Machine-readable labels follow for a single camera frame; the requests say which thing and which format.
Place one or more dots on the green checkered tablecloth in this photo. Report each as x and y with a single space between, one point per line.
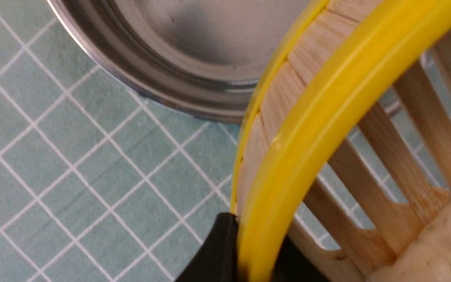
98 183

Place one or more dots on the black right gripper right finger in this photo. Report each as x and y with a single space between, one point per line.
293 266

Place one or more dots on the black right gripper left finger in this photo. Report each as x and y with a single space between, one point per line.
215 260

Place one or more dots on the white steamed bun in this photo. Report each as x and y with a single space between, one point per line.
427 259

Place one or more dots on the yellow bamboo steamer basket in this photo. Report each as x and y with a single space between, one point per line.
346 144

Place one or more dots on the stainless steel pot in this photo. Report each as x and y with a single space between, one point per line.
200 57

